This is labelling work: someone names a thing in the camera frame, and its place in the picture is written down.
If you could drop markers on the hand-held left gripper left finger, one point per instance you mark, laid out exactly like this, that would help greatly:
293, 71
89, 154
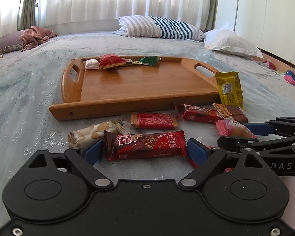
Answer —
93, 152

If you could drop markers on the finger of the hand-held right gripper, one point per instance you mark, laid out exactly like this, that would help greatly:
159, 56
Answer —
258, 129
236, 143

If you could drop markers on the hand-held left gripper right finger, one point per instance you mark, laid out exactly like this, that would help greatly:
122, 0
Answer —
198, 151

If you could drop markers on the pink pastry packet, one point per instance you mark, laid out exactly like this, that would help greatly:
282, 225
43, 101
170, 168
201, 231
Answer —
232, 129

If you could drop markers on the cream biscuit packet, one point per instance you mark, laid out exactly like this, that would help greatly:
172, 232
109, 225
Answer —
93, 132

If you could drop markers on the brown snack packet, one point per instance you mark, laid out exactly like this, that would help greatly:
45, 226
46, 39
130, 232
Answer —
232, 111

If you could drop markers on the small dark red chocolate bar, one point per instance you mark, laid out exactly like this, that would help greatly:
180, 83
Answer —
199, 114

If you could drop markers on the yellow snack packet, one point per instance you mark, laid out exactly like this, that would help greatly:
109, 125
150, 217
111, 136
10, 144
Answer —
229, 88

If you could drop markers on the large dark red wafer bar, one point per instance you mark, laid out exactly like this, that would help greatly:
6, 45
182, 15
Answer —
145, 145

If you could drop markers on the red cracker packet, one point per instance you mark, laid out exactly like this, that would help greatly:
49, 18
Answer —
152, 120

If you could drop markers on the translucent white pastry packet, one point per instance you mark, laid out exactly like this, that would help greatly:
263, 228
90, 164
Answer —
92, 64

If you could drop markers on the bright red snack packet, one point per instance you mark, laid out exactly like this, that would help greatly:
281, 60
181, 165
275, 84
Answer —
110, 60

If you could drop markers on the green snack packet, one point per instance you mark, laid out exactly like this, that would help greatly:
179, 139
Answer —
150, 61

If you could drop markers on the small pink blue item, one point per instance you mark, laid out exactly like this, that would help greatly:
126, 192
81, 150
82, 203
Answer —
290, 77

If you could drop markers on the small red white item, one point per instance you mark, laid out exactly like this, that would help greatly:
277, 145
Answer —
270, 65

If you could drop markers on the wooden bed headboard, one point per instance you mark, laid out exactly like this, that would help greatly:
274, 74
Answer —
280, 59

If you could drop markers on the white pillow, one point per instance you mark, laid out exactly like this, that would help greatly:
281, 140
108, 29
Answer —
228, 43

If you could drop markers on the pink crumpled cloth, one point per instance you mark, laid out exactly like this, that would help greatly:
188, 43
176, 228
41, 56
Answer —
35, 35

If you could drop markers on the striped folded quilt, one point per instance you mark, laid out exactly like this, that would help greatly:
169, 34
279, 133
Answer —
157, 27

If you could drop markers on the green curtain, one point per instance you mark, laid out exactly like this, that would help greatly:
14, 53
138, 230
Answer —
211, 5
27, 5

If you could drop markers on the purple pillow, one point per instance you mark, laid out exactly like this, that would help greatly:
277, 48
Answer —
9, 41

